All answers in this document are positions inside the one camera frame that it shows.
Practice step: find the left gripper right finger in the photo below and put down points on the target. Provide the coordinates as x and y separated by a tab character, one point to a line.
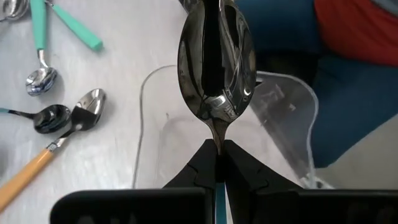
242	177

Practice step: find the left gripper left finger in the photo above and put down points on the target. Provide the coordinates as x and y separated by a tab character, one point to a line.
202	171

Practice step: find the red fabric item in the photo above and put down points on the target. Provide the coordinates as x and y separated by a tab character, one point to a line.
357	28

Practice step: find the blue fabric seat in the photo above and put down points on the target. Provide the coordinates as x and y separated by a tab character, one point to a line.
280	25

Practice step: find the clear plastic container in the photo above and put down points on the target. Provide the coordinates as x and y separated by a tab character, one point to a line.
174	140

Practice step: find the white table sheet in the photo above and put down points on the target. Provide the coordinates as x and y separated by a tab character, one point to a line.
124	62

